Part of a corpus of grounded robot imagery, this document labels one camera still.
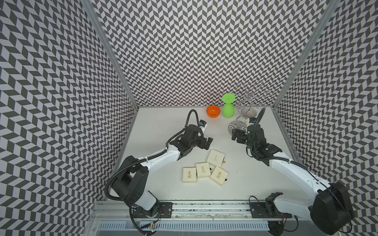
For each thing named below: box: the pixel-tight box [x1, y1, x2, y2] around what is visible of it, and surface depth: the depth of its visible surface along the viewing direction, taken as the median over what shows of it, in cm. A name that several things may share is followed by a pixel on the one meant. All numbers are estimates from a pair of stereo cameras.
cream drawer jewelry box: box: [206, 149, 226, 168], surface depth 89 cm
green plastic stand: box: [221, 92, 236, 119], surface depth 88 cm
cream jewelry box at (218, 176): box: [209, 166, 229, 187], surface depth 83 cm
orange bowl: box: [206, 105, 221, 118], surface depth 114 cm
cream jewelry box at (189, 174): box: [182, 166, 197, 183], surface depth 83 cm
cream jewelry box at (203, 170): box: [195, 161, 212, 179], surface depth 85 cm
